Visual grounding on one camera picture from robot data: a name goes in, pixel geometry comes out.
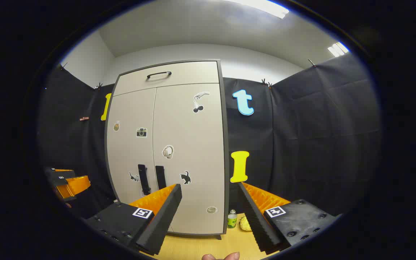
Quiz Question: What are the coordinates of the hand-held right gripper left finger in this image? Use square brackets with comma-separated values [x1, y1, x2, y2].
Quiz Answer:
[85, 183, 182, 256]

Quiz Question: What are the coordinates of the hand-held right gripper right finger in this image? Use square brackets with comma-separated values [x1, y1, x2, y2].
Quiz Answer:
[238, 182, 340, 255]

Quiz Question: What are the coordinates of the beige cabinet door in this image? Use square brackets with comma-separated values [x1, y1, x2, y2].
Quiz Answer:
[106, 88, 157, 208]
[153, 84, 226, 235]

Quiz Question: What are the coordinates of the beige double-door shoe cabinet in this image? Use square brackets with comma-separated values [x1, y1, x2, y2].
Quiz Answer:
[105, 60, 229, 241]

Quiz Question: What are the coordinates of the beige cabinet drawer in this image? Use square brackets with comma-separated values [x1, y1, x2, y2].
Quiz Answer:
[113, 61, 220, 96]

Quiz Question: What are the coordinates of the yellow crumpled object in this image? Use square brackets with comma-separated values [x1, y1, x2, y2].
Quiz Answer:
[239, 216, 253, 232]

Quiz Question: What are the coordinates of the small green bottle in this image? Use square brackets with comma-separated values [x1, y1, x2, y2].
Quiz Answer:
[227, 209, 238, 229]

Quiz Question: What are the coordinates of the light wooden base board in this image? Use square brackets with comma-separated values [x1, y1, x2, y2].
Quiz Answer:
[141, 213, 277, 260]

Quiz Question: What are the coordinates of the black backdrop cloth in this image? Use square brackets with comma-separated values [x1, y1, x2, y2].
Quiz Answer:
[38, 53, 382, 221]

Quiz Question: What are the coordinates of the small ceiling light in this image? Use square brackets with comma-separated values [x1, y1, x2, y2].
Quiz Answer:
[327, 42, 350, 57]

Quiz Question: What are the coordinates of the long ceiling light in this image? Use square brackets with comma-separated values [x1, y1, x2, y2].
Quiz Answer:
[230, 0, 290, 19]

